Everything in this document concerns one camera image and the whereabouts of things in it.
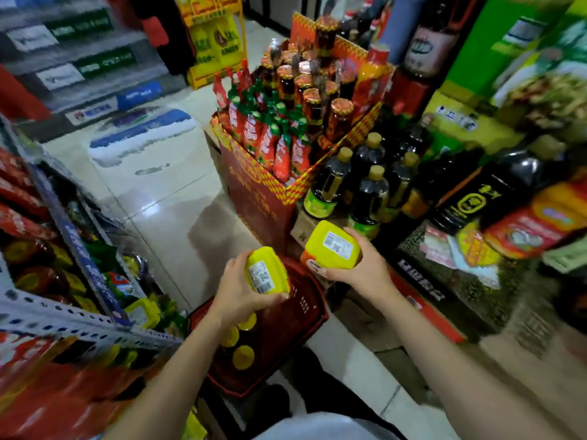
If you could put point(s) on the person's black trousers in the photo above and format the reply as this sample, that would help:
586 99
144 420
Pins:
321 389

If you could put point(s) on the group of orange lid jars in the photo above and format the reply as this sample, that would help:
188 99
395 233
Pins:
312 105

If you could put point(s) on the tall dark bottle amber label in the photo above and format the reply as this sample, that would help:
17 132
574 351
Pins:
415 203

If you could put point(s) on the dark gold patterned box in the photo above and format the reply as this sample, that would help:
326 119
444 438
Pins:
481 307

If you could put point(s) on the person's right forearm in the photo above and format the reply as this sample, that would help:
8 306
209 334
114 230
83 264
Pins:
468 380

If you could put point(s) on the red checkered display box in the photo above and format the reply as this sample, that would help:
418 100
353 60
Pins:
257 201

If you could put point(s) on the person's left forearm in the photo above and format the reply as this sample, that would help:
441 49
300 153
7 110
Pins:
169 389

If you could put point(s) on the yellow cardboard carton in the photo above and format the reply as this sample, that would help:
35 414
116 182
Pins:
463 123

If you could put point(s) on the person's left hand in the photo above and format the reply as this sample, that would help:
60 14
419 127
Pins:
234 293

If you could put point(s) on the group of red green-capped pouches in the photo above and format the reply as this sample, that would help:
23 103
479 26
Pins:
266 142

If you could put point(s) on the red cardboard box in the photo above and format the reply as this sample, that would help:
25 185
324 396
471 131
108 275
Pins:
426 307

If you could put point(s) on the row of red sausage packs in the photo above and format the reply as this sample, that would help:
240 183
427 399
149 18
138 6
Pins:
18 210

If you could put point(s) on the blue white floor sticker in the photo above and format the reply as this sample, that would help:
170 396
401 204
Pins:
142 132

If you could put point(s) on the green cardboard carton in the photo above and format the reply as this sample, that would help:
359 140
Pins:
481 50

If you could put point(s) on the yellow red promo card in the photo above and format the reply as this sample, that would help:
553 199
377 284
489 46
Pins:
477 247

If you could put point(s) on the red hanging snack strips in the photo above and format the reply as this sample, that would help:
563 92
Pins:
55 394

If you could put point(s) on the blue grey cylinder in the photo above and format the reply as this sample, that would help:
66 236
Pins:
401 27

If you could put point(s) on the white perforated metal rack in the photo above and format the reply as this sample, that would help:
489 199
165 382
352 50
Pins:
82 252

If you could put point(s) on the dark bottle with tan cap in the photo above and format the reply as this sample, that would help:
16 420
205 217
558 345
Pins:
367 155
325 187
367 201
399 183

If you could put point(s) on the orange squeeze bottle red cap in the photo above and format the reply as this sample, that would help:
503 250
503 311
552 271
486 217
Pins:
532 229

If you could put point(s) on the red orange seasoning bottle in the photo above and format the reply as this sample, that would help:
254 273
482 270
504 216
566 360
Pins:
369 82

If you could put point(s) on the red plastic shopping basket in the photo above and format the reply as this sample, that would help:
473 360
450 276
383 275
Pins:
284 334

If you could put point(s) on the stack of yellow green packets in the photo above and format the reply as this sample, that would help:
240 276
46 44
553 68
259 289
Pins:
142 311

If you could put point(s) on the dark bottle red cap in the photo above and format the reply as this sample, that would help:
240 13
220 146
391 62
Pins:
349 25

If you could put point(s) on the black label gold emblem bottle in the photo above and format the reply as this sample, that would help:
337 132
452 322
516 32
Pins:
486 197

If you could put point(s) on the pink white paper leaflets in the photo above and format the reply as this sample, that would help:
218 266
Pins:
435 247

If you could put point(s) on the yellow product display stand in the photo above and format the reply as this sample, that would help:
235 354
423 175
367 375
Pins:
215 45

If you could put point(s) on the hanging yellow sauce packets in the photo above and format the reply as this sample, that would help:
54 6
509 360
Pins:
545 91

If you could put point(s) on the person's right hand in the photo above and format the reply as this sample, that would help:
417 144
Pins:
371 274

